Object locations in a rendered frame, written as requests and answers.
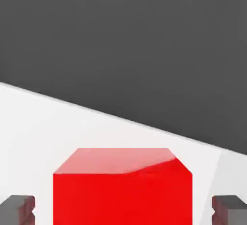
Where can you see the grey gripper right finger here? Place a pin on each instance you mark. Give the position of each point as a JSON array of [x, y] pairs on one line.
[[229, 209]]

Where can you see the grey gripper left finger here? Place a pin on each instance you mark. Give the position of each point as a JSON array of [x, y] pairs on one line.
[[15, 209]]

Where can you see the small red cube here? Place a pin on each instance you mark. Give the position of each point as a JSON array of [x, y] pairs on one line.
[[122, 194]]

